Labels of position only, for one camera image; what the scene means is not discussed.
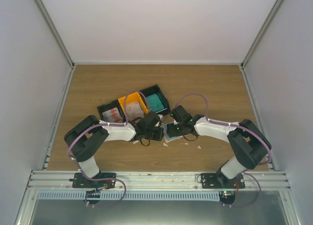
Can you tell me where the aluminium rail frame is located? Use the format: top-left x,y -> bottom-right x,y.
16,65 -> 300,225

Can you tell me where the red white card stack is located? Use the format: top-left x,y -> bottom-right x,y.
102,108 -> 123,123

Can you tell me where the orange bin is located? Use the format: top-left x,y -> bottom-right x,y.
118,92 -> 149,121

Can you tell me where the black bin right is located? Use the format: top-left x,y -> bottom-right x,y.
140,84 -> 171,115

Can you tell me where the black bin left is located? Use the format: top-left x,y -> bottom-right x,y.
97,99 -> 126,123

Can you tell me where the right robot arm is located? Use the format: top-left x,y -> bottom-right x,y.
165,105 -> 272,188

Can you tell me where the white pink card stack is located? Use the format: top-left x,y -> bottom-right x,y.
126,102 -> 144,120

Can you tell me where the black bin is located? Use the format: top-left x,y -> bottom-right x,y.
140,84 -> 171,115
97,99 -> 126,123

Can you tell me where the grey slotted cable duct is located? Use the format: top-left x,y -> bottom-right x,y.
37,190 -> 220,202

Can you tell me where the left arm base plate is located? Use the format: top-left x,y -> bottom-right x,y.
69,172 -> 116,189

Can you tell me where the beige card holder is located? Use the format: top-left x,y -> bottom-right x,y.
163,123 -> 183,143

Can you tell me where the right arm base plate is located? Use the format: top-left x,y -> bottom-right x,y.
196,173 -> 246,189

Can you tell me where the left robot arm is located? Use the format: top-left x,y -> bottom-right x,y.
64,112 -> 164,188

